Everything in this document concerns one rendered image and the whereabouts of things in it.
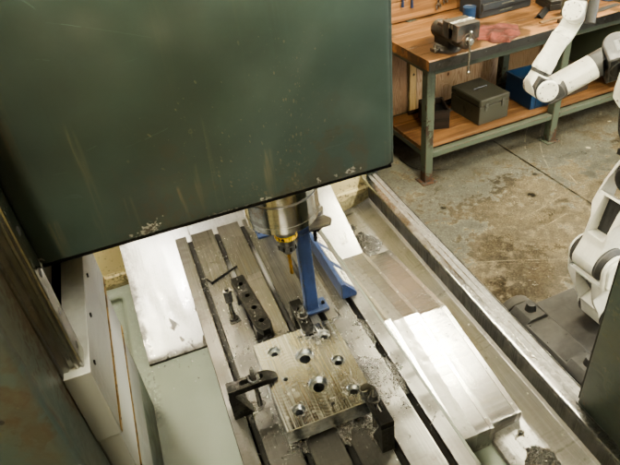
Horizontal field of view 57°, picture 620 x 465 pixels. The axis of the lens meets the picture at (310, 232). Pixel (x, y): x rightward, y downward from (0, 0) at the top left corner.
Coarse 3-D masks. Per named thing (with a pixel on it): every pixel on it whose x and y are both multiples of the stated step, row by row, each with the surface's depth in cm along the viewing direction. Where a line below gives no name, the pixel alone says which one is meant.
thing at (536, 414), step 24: (360, 216) 251; (384, 216) 245; (384, 240) 236; (408, 264) 222; (432, 288) 209; (456, 312) 198; (480, 336) 188; (504, 360) 179; (504, 384) 174; (528, 384) 171; (528, 408) 166; (552, 408) 163; (504, 432) 163; (528, 432) 161; (552, 432) 159; (504, 456) 158; (576, 456) 152
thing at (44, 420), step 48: (0, 192) 78; (0, 240) 79; (0, 288) 78; (48, 288) 88; (0, 336) 73; (48, 336) 90; (0, 384) 76; (48, 384) 86; (0, 432) 81; (48, 432) 84
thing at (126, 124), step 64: (0, 0) 72; (64, 0) 74; (128, 0) 77; (192, 0) 80; (256, 0) 83; (320, 0) 86; (384, 0) 90; (0, 64) 76; (64, 64) 78; (128, 64) 81; (192, 64) 84; (256, 64) 88; (320, 64) 92; (384, 64) 96; (0, 128) 80; (64, 128) 83; (128, 128) 86; (192, 128) 90; (256, 128) 94; (320, 128) 98; (384, 128) 103; (64, 192) 88; (128, 192) 92; (192, 192) 96; (256, 192) 101; (64, 256) 94
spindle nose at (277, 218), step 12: (312, 192) 114; (264, 204) 110; (276, 204) 110; (288, 204) 110; (300, 204) 112; (312, 204) 114; (252, 216) 114; (264, 216) 112; (276, 216) 111; (288, 216) 112; (300, 216) 113; (312, 216) 116; (252, 228) 117; (264, 228) 114; (276, 228) 113; (288, 228) 114; (300, 228) 115
